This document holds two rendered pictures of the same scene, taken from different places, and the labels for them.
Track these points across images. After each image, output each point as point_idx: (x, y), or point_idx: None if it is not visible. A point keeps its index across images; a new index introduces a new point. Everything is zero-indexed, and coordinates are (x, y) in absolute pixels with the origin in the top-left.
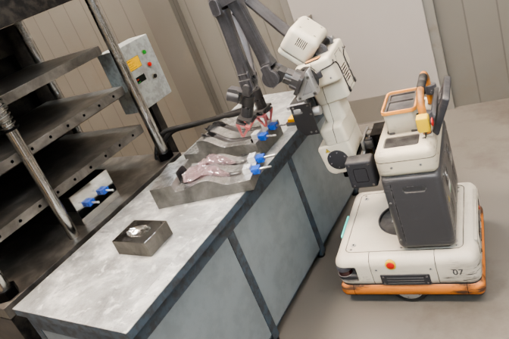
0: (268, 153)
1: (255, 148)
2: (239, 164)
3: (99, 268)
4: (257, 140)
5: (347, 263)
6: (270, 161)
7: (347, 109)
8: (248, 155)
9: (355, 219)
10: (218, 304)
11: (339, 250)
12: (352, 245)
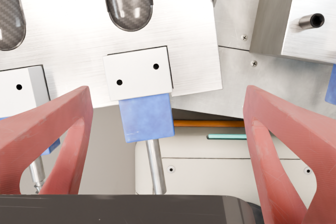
0: (286, 76)
1: (270, 40)
2: None
3: None
4: (322, 51)
5: (136, 159)
6: (205, 111)
7: None
8: (206, 10)
9: (247, 160)
10: None
11: (162, 145)
12: (169, 168)
